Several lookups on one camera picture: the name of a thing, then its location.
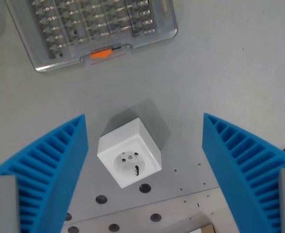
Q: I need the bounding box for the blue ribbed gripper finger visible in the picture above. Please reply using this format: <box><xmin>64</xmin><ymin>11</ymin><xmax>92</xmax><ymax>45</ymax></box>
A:
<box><xmin>201</xmin><ymin>112</ymin><xmax>285</xmax><ymax>233</ymax></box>
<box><xmin>0</xmin><ymin>114</ymin><xmax>89</xmax><ymax>233</ymax></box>

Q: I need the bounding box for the white electrical socket box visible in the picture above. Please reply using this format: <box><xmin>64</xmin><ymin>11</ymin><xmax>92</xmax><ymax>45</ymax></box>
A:
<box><xmin>97</xmin><ymin>117</ymin><xmax>162</xmax><ymax>189</ymax></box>

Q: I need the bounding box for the brown cardboard piece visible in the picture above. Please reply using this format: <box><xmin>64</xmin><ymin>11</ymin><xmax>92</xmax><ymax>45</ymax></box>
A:
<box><xmin>197</xmin><ymin>224</ymin><xmax>216</xmax><ymax>233</ymax></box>

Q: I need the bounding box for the clear plastic bit set case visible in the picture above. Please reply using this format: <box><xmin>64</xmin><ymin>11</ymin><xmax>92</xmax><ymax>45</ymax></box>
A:
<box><xmin>4</xmin><ymin>0</ymin><xmax>179</xmax><ymax>73</ymax></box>

